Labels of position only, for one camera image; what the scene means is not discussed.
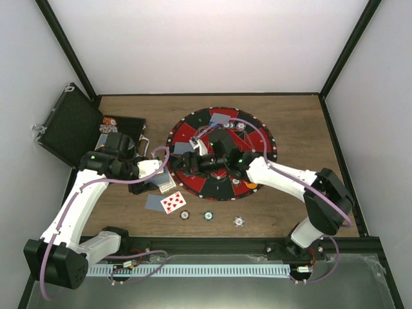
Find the black poker chip case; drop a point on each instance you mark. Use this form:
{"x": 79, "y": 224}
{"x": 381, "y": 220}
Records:
{"x": 72, "y": 127}

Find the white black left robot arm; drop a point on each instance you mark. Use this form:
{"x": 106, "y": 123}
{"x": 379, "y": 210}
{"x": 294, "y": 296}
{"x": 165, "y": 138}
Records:
{"x": 80, "y": 206}

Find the brown poker chip stack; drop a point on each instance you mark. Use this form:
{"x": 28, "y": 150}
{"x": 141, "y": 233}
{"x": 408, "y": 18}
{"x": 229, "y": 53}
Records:
{"x": 184, "y": 215}

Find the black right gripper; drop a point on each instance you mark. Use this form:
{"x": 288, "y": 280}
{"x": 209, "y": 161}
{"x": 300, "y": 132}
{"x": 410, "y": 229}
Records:
{"x": 188, "y": 157}

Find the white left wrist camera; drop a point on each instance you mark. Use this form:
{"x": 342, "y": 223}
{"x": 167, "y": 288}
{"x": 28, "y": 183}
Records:
{"x": 148, "y": 167}

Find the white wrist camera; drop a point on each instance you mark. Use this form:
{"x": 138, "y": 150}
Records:
{"x": 148, "y": 167}
{"x": 198, "y": 145}

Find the blue patterned card deck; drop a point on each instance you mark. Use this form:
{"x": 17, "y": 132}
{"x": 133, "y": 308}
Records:
{"x": 161, "y": 180}

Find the white playing card box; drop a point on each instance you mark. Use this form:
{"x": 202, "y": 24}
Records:
{"x": 165, "y": 187}

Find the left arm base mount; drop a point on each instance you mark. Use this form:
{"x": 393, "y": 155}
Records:
{"x": 125, "y": 252}

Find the blue white poker chip stack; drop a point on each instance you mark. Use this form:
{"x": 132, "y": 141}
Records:
{"x": 238, "y": 221}

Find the orange round button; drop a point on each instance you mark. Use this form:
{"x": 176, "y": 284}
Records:
{"x": 251, "y": 185}

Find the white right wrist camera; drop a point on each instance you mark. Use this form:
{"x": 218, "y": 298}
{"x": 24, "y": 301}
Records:
{"x": 198, "y": 145}

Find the orange chip stack in case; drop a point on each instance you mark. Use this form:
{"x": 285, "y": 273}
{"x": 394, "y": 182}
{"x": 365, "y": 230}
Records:
{"x": 109, "y": 121}

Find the teal poker chip stack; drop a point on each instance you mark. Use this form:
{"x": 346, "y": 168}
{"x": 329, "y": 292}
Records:
{"x": 208, "y": 215}

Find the face-down cards top seat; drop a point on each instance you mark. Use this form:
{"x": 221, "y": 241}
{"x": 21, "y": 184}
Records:
{"x": 219, "y": 119}

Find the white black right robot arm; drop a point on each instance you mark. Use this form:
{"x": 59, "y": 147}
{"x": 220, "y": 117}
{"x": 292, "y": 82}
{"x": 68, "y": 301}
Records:
{"x": 327, "y": 201}

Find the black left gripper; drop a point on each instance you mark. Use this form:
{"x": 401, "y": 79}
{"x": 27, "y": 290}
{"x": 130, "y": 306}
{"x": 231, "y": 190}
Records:
{"x": 141, "y": 187}

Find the single face-down blue card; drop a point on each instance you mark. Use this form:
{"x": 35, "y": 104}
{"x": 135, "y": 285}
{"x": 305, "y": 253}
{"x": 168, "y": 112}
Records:
{"x": 153, "y": 203}

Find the light blue slotted cable duct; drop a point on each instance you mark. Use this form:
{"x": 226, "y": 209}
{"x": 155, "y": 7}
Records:
{"x": 258, "y": 270}

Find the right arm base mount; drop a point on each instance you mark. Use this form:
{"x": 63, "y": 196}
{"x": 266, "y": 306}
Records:
{"x": 291, "y": 253}

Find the face-up hearts playing card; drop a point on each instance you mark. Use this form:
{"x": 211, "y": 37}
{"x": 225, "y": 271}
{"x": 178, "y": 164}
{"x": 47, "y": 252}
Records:
{"x": 173, "y": 202}

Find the card deck in case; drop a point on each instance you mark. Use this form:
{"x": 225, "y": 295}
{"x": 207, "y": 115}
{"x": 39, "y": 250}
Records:
{"x": 101, "y": 141}

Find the grey striped chips in case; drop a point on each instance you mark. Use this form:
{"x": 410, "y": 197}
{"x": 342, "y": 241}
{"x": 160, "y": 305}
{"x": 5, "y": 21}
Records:
{"x": 107, "y": 128}

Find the face-down cards seat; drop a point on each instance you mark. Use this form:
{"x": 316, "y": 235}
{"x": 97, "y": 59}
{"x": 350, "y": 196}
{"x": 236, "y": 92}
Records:
{"x": 219, "y": 119}
{"x": 182, "y": 147}

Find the round red black poker mat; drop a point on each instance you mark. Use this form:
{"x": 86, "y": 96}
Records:
{"x": 218, "y": 186}

